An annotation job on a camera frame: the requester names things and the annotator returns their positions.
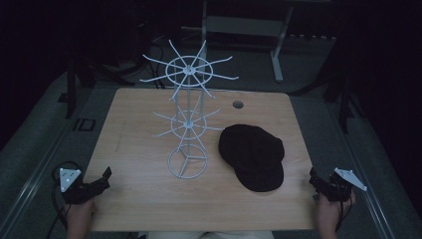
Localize dark metal stand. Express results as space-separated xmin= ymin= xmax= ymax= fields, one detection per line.
xmin=292 ymin=63 xmax=366 ymax=134
xmin=58 ymin=49 xmax=136 ymax=120

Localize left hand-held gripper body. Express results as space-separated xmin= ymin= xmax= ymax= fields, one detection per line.
xmin=59 ymin=167 xmax=98 ymax=205

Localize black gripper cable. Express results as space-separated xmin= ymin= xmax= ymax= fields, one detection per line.
xmin=333 ymin=195 xmax=353 ymax=233
xmin=45 ymin=160 xmax=82 ymax=239

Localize white metal desk frame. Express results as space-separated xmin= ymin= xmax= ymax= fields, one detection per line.
xmin=200 ymin=0 xmax=296 ymax=84

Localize person's right hand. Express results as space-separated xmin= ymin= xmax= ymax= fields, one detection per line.
xmin=315 ymin=191 xmax=356 ymax=231

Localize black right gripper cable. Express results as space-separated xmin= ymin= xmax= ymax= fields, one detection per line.
xmin=333 ymin=195 xmax=353 ymax=233

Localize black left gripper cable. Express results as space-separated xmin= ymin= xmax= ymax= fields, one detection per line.
xmin=45 ymin=160 xmax=82 ymax=239

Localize person's left hand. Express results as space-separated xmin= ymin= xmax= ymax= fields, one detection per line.
xmin=65 ymin=198 xmax=97 ymax=231

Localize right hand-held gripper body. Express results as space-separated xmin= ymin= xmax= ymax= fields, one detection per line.
xmin=323 ymin=167 xmax=368 ymax=203

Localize white wire rack stand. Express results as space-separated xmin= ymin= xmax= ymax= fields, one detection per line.
xmin=138 ymin=39 xmax=240 ymax=180

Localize black rectangular floor frame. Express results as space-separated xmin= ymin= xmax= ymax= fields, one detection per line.
xmin=72 ymin=117 xmax=98 ymax=132

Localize black floor cables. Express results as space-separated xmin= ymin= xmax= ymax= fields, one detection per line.
xmin=144 ymin=39 xmax=168 ymax=91

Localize black cap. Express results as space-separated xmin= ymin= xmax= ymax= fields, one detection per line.
xmin=217 ymin=123 xmax=286 ymax=193

